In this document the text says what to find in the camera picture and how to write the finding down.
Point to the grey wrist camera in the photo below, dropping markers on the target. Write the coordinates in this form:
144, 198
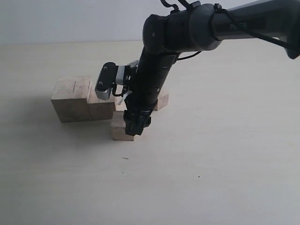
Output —
105, 81

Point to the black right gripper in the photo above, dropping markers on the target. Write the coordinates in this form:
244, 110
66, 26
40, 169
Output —
146, 84

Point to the third largest wooden cube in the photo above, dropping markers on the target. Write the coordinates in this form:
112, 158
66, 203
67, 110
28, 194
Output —
118, 127

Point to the smallest wooden cube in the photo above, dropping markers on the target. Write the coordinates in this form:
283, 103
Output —
162, 100

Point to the second largest wooden cube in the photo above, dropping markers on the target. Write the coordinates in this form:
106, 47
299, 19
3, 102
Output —
101, 110

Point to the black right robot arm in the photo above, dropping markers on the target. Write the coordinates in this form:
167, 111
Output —
198, 28

